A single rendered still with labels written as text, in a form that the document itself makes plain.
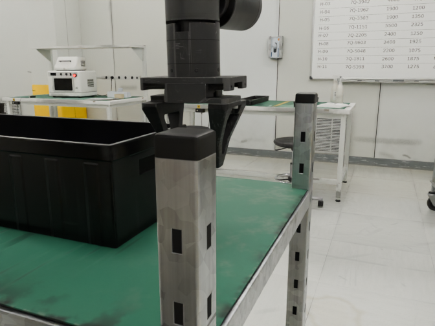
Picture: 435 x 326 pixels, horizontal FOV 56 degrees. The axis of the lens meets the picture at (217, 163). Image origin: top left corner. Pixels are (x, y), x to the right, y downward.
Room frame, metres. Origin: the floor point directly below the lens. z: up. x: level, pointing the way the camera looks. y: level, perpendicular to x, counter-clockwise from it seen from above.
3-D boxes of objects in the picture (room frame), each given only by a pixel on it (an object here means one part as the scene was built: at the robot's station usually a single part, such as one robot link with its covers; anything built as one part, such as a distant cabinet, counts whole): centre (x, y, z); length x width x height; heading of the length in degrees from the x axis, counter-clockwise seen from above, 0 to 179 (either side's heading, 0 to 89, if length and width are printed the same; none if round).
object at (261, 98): (4.02, -0.35, 0.83); 0.62 x 0.16 x 0.06; 158
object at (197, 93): (0.45, 0.01, 1.08); 0.07 x 0.07 x 0.09; 68
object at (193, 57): (0.46, 0.03, 1.15); 0.10 x 0.07 x 0.07; 68
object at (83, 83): (4.88, 1.70, 1.03); 0.44 x 0.37 x 0.46; 74
